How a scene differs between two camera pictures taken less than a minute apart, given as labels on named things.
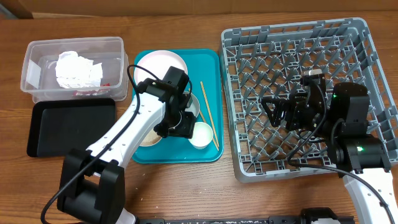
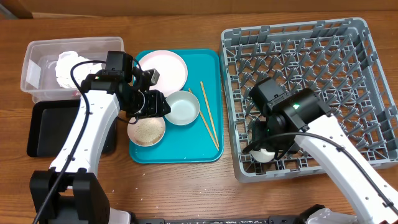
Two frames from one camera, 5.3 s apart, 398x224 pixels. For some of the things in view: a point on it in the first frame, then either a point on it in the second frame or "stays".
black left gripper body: (178, 124) to (142, 104)
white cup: (203, 134) to (263, 155)
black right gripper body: (309, 116) to (262, 130)
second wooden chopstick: (204, 121) stays
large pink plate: (158, 62) stays
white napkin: (74, 71) stays
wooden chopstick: (210, 116) stays
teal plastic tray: (205, 71) stays
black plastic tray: (57, 126) stays
